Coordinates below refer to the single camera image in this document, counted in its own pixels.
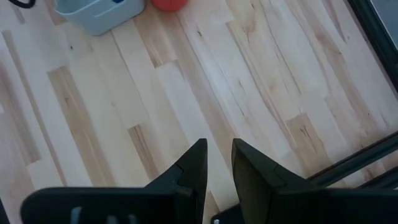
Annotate grey plastic basket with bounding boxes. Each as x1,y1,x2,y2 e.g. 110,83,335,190
54,0,146,36

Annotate red measuring cup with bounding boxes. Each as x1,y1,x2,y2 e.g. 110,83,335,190
151,0,190,12

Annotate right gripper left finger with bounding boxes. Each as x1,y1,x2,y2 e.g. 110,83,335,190
20,138,208,224

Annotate black aluminium table frame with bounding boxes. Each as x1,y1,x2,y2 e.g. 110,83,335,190
306,0,398,190

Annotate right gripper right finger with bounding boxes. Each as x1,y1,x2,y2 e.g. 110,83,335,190
231,138,398,224

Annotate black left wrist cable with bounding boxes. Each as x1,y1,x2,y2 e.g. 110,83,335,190
8,0,36,9

